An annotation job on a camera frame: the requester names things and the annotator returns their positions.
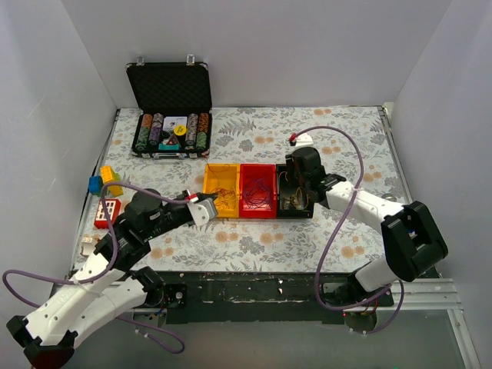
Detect purple wire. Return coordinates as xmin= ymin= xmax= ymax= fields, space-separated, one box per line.
xmin=242 ymin=177 xmax=274 ymax=211

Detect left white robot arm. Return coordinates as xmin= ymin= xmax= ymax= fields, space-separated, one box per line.
xmin=6 ymin=188 xmax=217 ymax=368

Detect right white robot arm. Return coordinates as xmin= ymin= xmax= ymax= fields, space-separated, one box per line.
xmin=286 ymin=147 xmax=448 ymax=306

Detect black plastic bin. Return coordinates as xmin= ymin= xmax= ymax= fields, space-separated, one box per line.
xmin=275 ymin=164 xmax=314 ymax=219

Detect floral table mat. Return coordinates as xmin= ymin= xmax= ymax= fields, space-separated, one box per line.
xmin=78 ymin=105 xmax=427 ymax=274

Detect yellow plastic bin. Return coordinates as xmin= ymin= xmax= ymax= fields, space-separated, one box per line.
xmin=202 ymin=163 xmax=240 ymax=218

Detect red plastic bin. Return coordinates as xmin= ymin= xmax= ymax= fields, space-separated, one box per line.
xmin=239 ymin=164 xmax=277 ymax=218

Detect red white toy brick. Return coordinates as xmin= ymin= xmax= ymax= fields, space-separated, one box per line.
xmin=94 ymin=198 xmax=121 ymax=229

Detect stacked coloured toy bricks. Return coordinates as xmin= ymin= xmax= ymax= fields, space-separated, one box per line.
xmin=88 ymin=165 xmax=124 ymax=197

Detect black microphone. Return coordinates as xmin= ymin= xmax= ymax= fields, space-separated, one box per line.
xmin=383 ymin=194 xmax=397 ymax=202

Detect small white red toy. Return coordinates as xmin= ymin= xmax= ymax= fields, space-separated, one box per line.
xmin=80 ymin=237 xmax=98 ymax=257

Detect black poker chip case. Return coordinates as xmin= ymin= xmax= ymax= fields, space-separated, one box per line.
xmin=125 ymin=54 xmax=213 ymax=159

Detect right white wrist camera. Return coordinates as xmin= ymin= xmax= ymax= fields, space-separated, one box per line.
xmin=289 ymin=133 xmax=314 ymax=148

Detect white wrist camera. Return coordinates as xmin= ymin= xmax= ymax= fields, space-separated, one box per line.
xmin=289 ymin=133 xmax=314 ymax=148
xmin=187 ymin=193 xmax=218 ymax=227

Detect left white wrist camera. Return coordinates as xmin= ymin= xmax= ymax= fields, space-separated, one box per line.
xmin=187 ymin=193 xmax=218 ymax=227

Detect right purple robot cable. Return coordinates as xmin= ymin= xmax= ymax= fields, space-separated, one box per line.
xmin=307 ymin=125 xmax=404 ymax=334

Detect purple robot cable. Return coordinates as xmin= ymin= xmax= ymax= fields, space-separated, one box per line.
xmin=2 ymin=182 xmax=201 ymax=354
xmin=307 ymin=125 xmax=404 ymax=334

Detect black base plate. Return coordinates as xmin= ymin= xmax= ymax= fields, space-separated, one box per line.
xmin=130 ymin=270 xmax=397 ymax=325

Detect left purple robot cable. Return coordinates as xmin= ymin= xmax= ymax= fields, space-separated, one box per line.
xmin=2 ymin=182 xmax=201 ymax=354

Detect aluminium frame rail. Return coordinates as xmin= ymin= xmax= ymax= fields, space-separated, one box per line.
xmin=45 ymin=279 xmax=462 ymax=320

